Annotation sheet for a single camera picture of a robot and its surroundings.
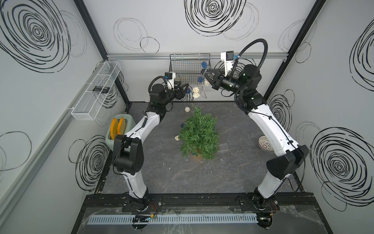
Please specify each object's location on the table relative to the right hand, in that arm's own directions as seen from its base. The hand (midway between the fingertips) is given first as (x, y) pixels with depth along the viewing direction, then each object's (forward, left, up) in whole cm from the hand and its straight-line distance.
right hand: (203, 71), depth 59 cm
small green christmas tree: (-17, +1, -24) cm, 29 cm away
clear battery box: (-7, -17, -52) cm, 55 cm away
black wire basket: (+35, +8, -20) cm, 41 cm away
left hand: (+13, +9, -16) cm, 22 cm away
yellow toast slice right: (-10, +42, -28) cm, 51 cm away
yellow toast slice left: (-9, +47, -30) cm, 56 cm away
